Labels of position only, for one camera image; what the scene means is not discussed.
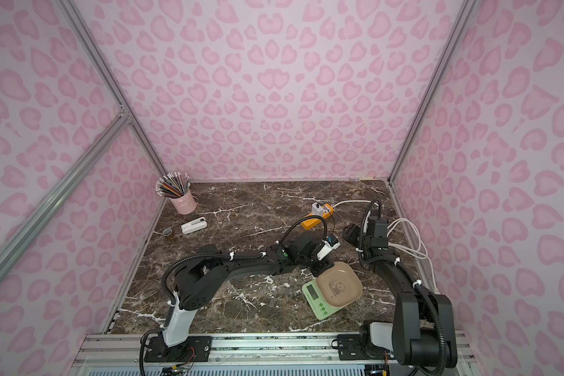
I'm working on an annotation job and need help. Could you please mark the white charger adapter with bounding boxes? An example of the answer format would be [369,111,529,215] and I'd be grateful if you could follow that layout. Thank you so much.
[311,202,327,216]

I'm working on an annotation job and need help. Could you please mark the green electronic scale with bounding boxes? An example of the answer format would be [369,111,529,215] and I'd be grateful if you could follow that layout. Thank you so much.
[302,280,345,321]

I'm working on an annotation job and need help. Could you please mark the orange power strip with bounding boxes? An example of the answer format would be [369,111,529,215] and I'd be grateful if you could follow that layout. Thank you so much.
[301,203,335,231]

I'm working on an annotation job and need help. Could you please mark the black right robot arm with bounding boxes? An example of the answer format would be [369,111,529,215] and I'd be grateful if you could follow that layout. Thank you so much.
[343,199,458,375]

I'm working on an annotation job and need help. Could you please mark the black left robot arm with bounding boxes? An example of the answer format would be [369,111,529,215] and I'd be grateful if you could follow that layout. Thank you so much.
[138,215,340,375]

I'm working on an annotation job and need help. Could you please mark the white rectangular remote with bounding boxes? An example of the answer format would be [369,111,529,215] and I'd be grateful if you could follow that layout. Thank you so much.
[180,217,208,235]

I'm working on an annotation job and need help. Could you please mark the pink pencil cup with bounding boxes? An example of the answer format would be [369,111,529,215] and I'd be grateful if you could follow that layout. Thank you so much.
[169,191,197,216]

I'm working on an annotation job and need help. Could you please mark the bundle of coloured pencils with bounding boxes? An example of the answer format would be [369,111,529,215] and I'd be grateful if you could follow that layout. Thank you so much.
[155,172,191,199]

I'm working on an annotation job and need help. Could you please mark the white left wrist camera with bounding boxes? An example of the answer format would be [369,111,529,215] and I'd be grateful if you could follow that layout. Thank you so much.
[316,234,340,261]

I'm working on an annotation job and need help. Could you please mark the white power strip cable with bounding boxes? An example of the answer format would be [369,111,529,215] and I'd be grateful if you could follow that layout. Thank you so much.
[331,199,440,295]

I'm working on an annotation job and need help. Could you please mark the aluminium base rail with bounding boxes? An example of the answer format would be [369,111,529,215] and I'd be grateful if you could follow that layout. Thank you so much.
[70,331,476,376]

